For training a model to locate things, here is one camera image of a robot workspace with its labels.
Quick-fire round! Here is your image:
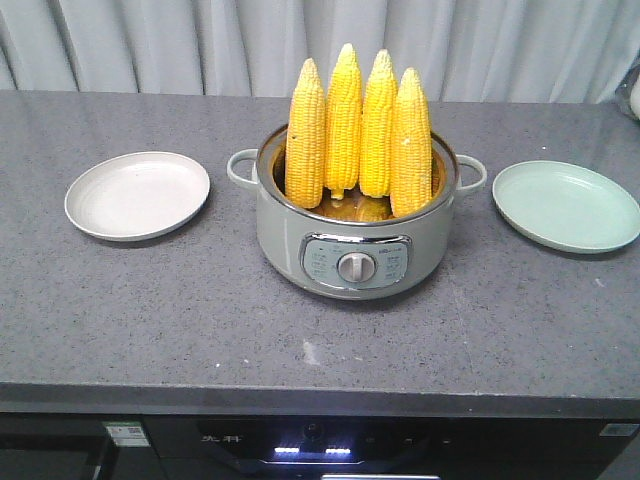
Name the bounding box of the yellow corn cob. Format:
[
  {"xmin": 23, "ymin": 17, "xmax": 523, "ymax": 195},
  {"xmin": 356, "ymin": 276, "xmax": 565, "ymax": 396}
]
[
  {"xmin": 325, "ymin": 43, "xmax": 362, "ymax": 200},
  {"xmin": 390, "ymin": 67, "xmax": 432, "ymax": 218},
  {"xmin": 285, "ymin": 58, "xmax": 326, "ymax": 209},
  {"xmin": 359, "ymin": 49, "xmax": 398, "ymax": 198}
]

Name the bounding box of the green electric cooking pot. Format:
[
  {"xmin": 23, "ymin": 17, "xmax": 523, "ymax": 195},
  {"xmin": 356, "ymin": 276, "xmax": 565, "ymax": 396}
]
[{"xmin": 227, "ymin": 127, "xmax": 487, "ymax": 300}]

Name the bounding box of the white round plate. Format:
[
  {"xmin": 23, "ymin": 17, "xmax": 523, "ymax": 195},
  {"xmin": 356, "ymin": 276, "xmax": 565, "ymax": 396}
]
[{"xmin": 64, "ymin": 151, "xmax": 211, "ymax": 242}]

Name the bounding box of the white curtain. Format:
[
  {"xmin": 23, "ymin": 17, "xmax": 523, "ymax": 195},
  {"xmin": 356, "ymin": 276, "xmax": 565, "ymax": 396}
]
[{"xmin": 1, "ymin": 1, "xmax": 639, "ymax": 103}]

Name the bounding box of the green round plate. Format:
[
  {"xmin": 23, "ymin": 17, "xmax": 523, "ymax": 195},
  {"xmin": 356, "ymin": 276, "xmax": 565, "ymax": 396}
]
[{"xmin": 492, "ymin": 161, "xmax": 639, "ymax": 254}]

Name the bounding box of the black drawer dishwasher appliance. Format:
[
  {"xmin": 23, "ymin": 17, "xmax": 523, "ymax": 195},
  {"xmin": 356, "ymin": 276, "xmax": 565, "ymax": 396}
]
[{"xmin": 144, "ymin": 415, "xmax": 639, "ymax": 479}]

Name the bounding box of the black built-in oven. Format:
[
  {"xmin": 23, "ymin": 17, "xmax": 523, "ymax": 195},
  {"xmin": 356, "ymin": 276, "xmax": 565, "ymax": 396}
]
[{"xmin": 1, "ymin": 413, "xmax": 166, "ymax": 479}]

